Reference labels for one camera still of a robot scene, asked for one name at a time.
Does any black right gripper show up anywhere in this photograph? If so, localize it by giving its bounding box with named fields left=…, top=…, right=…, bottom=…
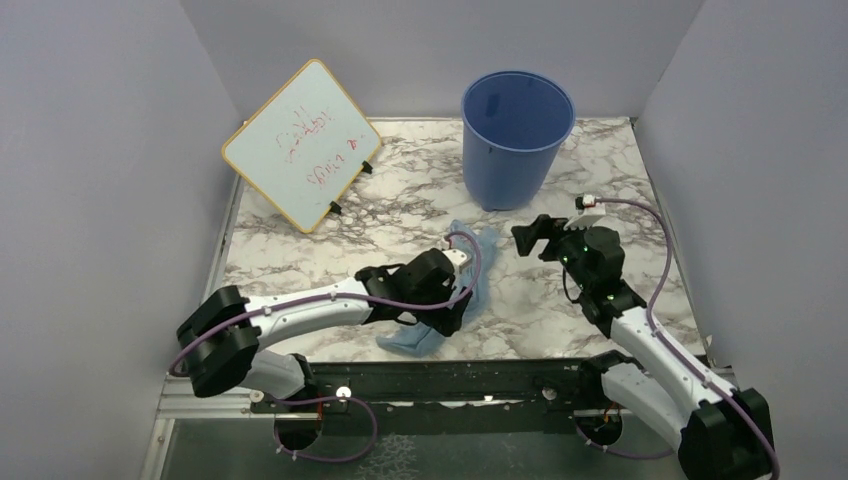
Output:
left=511, top=214, right=593, bottom=291

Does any light blue trash bag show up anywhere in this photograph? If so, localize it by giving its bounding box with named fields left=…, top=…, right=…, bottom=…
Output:
left=375, top=219, right=501, bottom=358

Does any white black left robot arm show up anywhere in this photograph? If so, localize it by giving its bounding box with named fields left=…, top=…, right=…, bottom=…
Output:
left=172, top=248, right=472, bottom=411

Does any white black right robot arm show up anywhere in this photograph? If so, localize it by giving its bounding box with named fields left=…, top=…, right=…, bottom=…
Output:
left=511, top=214, right=779, bottom=479

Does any blue plastic trash bin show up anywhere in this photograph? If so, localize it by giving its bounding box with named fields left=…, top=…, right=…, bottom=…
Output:
left=461, top=70, right=576, bottom=211

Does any yellow-framed whiteboard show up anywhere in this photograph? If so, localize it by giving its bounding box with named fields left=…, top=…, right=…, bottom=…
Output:
left=221, top=59, right=382, bottom=233

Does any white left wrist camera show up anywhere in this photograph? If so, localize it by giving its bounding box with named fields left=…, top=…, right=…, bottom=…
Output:
left=441, top=248, right=475, bottom=275

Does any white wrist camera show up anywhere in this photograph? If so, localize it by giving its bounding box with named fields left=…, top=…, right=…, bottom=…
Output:
left=563, top=194, right=606, bottom=231
left=441, top=248, right=475, bottom=275

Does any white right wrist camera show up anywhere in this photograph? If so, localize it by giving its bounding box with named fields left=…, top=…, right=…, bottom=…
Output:
left=563, top=194, right=606, bottom=231

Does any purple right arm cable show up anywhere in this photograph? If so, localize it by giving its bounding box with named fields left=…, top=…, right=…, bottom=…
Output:
left=574, top=196, right=783, bottom=480

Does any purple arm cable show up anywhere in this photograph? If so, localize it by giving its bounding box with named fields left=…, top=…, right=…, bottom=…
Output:
left=574, top=196, right=783, bottom=480
left=168, top=231, right=483, bottom=464

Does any black metal mounting rail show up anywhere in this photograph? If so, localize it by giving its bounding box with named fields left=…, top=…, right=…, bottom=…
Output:
left=250, top=359, right=625, bottom=445

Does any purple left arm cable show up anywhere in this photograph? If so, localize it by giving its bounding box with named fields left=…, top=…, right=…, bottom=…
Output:
left=168, top=231, right=483, bottom=464

